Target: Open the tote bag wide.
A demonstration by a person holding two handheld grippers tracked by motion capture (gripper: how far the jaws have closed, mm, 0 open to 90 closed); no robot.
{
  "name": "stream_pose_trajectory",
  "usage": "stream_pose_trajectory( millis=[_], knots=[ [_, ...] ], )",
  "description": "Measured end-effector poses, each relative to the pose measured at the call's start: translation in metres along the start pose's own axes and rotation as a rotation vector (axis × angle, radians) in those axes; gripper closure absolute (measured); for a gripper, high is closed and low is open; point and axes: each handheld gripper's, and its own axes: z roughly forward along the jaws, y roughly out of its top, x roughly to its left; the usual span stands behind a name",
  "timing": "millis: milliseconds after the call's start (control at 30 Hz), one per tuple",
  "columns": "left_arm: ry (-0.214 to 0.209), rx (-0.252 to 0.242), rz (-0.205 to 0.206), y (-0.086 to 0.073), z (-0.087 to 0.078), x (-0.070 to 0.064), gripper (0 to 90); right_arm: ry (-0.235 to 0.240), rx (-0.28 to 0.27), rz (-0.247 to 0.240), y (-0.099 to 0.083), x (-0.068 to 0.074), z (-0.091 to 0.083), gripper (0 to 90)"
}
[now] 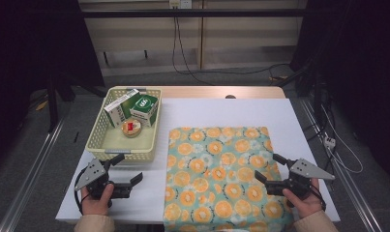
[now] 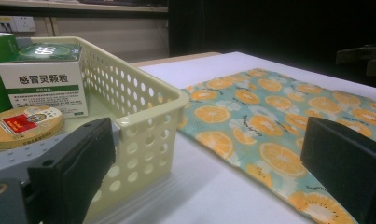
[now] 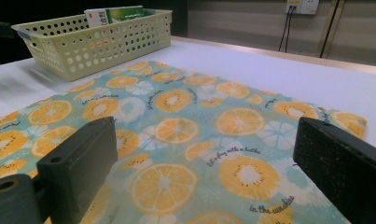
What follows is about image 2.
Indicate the black plug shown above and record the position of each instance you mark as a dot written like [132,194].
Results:
[6,27]

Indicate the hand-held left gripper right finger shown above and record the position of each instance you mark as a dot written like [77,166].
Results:
[344,168]

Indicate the orange slice print cloth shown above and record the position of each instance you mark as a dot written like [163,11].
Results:
[254,105]

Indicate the white green medicine box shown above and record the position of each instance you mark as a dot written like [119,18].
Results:
[42,79]

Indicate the grey dotted flat pack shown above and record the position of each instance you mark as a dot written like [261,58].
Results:
[11,161]

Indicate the cream perforated plastic basket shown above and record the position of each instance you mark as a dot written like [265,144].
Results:
[154,109]

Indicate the dark metal stand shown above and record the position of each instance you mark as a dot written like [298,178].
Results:
[363,56]

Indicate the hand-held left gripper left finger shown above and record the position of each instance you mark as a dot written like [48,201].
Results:
[70,168]

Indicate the beige shelf board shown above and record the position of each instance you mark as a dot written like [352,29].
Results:
[83,6]

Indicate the round yellow tin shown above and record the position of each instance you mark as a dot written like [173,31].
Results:
[20,130]

